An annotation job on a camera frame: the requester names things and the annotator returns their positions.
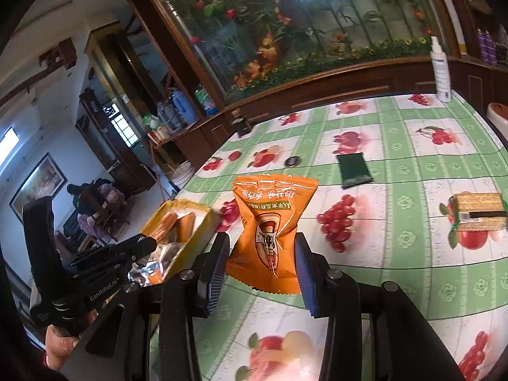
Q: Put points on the green white snack bag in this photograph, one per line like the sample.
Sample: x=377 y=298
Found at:
x=151 y=121

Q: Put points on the grey water jug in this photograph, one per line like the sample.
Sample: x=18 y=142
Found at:
x=169 y=116

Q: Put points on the dark green snack packet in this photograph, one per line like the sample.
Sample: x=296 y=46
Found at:
x=354 y=170

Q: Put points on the green label plastic bottle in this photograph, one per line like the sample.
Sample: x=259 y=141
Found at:
x=207 y=103

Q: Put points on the framed wall painting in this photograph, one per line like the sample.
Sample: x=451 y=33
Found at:
x=45 y=180

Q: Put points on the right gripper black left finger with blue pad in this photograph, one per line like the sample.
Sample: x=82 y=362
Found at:
x=117 y=345

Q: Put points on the orange soda cracker packet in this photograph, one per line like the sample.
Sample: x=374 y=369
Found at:
x=174 y=228

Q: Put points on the orange snack bag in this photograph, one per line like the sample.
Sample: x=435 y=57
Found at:
x=270 y=207

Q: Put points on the small dark jar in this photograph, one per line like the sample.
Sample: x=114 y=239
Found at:
x=240 y=123

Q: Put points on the blue thermos jug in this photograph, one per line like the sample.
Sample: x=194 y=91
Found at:
x=184 y=107

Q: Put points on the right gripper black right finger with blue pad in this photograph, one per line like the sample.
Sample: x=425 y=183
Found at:
x=404 y=346

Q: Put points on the person's left hand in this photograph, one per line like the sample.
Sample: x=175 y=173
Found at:
x=58 y=348

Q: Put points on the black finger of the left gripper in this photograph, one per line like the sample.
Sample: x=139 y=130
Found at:
x=101 y=258

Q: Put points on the seated person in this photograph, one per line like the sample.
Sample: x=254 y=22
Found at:
x=75 y=190

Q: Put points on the fruit pattern tablecloth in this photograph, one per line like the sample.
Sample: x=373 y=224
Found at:
x=420 y=152

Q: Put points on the wooden chair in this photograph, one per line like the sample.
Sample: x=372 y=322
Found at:
x=102 y=211

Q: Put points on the yellow snack tray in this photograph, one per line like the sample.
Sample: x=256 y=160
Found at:
x=167 y=260

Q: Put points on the ceiling fluorescent light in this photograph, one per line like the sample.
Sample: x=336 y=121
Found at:
x=8 y=142

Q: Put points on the green soda cracker packet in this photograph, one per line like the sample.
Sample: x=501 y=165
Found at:
x=478 y=212

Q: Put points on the round dark foil chocolate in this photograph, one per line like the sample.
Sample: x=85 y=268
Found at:
x=292 y=161

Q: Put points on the white plastic bucket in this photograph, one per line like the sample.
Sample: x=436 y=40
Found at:
x=182 y=174

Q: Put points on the white spray bottle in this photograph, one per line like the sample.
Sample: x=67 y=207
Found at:
x=441 y=70

